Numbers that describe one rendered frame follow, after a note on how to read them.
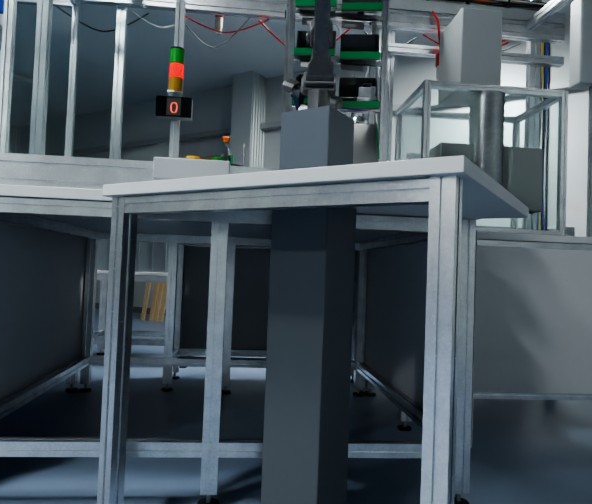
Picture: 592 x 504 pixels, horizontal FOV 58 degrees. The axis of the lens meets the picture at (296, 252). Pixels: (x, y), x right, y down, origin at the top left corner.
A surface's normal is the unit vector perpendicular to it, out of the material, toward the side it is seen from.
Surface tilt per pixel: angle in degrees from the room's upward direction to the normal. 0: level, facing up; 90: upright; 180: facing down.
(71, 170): 90
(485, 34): 90
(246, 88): 90
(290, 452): 90
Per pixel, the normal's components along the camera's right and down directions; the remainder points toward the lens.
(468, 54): 0.10, -0.04
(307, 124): -0.52, -0.05
